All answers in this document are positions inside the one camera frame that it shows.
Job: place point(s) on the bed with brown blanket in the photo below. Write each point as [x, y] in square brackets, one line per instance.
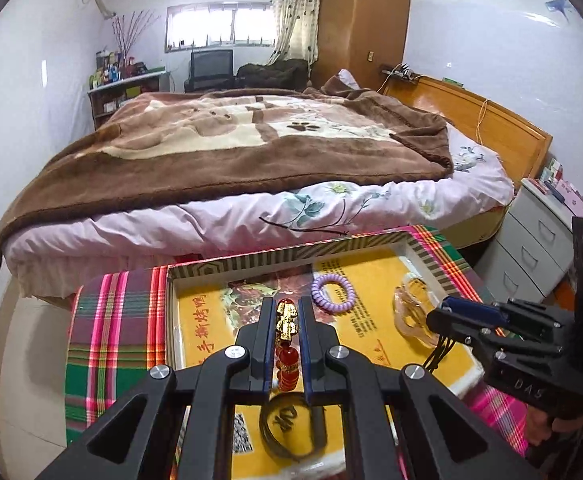
[171, 160]
[221, 220]

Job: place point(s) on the cluttered side shelf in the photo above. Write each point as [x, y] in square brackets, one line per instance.
[121, 91]

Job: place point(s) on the pile of small boxes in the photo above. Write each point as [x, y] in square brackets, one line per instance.
[566, 190]

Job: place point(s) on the barred window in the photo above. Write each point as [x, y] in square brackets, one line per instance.
[211, 25]

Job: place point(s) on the dotted curtain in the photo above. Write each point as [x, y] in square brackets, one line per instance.
[296, 10]

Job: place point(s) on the clear plastic hair claw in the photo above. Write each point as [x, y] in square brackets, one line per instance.
[411, 325]

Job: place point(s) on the wooden headboard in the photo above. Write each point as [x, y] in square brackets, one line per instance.
[511, 135]

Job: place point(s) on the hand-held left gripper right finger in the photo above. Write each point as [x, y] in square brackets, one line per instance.
[311, 345]

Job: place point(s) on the white pillow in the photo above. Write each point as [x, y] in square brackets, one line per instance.
[349, 79]

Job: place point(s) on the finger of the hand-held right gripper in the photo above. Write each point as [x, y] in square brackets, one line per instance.
[471, 310]
[459, 327]

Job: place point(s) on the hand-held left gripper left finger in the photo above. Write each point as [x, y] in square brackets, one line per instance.
[269, 345]

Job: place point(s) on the dried branch bouquet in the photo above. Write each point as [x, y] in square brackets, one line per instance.
[129, 35]

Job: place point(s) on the grey drawer nightstand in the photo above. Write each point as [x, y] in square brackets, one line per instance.
[531, 225]

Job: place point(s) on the pink green plaid tablecloth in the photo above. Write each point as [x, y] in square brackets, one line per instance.
[116, 320]

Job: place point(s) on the power strip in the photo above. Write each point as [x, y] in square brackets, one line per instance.
[396, 72]

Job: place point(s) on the dark brown sofa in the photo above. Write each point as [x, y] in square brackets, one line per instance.
[271, 72]

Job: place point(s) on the blue wall decal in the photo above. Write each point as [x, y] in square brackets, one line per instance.
[564, 7]

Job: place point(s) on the patterned cardboard box tray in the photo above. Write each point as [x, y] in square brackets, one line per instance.
[206, 320]

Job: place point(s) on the cluster of small bottles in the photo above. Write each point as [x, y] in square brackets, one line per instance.
[108, 72]

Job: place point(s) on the green flat box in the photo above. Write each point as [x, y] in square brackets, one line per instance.
[452, 81]

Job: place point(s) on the wooden wardrobe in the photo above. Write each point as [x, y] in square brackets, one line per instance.
[361, 20]

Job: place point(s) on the black office chair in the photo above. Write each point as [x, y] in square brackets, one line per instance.
[211, 65]

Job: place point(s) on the yellow bed base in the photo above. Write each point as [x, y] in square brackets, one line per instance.
[486, 225]

